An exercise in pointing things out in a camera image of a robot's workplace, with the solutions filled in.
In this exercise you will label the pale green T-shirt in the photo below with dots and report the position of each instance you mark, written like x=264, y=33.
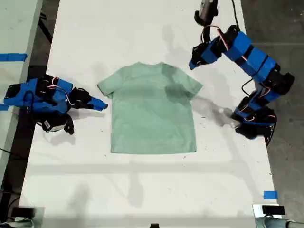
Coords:
x=152, y=114

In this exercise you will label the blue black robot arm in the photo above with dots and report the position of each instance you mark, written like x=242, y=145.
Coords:
x=16, y=101
x=259, y=59

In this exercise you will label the black table frame bar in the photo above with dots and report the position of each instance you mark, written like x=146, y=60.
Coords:
x=46, y=31

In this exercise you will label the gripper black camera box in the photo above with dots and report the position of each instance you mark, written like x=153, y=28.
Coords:
x=53, y=124
x=205, y=9

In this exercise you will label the long blue tape strip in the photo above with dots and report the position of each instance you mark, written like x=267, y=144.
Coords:
x=13, y=57

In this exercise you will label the short blue tape strip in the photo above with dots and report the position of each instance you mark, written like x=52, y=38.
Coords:
x=3, y=107

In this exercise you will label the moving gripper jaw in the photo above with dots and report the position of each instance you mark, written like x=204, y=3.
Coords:
x=197, y=52
x=95, y=107

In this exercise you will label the square blue tape piece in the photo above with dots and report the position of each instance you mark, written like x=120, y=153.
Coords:
x=270, y=194

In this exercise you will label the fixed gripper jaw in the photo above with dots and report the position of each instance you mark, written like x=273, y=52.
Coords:
x=97, y=101
x=197, y=63

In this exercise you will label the camera black stalk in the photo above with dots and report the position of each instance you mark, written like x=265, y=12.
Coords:
x=204, y=33

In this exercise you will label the pale side table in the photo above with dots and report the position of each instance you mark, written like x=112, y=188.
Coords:
x=14, y=28

